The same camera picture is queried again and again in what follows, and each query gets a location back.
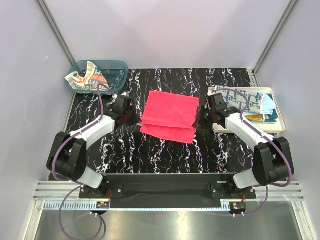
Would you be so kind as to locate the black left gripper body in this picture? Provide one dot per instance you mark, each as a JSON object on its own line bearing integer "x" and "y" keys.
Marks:
{"x": 131, "y": 118}

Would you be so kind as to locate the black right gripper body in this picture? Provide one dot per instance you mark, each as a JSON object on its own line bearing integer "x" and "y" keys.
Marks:
{"x": 205, "y": 120}

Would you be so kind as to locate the white blue patterned towel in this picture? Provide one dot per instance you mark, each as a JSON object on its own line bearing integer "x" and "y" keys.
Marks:
{"x": 235, "y": 97}

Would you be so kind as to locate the red towel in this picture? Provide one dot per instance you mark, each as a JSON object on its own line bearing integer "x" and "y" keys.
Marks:
{"x": 170, "y": 116}

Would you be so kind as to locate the light blue towel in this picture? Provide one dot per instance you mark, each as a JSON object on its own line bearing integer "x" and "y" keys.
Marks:
{"x": 268, "y": 106}

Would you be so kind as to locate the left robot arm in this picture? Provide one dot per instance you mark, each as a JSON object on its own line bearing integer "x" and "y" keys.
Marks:
{"x": 68, "y": 155}

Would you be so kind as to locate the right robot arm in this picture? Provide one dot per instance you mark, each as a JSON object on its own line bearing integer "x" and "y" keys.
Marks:
{"x": 272, "y": 158}

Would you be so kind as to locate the brown yellow folded towel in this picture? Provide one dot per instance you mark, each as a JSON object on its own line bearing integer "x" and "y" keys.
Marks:
{"x": 256, "y": 117}

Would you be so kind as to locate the teal round laundry basket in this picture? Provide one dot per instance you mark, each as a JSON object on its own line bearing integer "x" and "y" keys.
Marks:
{"x": 116, "y": 73}

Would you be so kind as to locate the white striped cloth in basket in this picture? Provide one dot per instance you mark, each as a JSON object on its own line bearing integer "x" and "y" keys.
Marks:
{"x": 92, "y": 82}

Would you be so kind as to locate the teal white folded towel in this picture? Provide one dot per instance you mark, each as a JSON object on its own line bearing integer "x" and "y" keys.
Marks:
{"x": 270, "y": 119}

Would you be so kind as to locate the white rectangular tray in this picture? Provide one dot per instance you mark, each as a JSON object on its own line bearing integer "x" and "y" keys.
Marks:
{"x": 271, "y": 128}

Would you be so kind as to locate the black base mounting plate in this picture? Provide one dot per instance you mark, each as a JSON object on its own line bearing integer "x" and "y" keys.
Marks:
{"x": 175, "y": 184}

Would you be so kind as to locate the left orange connector box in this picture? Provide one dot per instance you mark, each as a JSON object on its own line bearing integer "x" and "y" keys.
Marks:
{"x": 103, "y": 204}

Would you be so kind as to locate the orange connector box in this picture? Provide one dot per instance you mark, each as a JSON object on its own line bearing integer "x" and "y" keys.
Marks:
{"x": 103, "y": 204}
{"x": 238, "y": 206}

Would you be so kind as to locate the right orange connector box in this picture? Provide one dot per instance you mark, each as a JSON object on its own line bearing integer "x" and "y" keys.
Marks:
{"x": 238, "y": 206}

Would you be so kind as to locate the aluminium front rail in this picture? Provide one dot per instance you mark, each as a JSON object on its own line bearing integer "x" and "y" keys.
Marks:
{"x": 66, "y": 196}

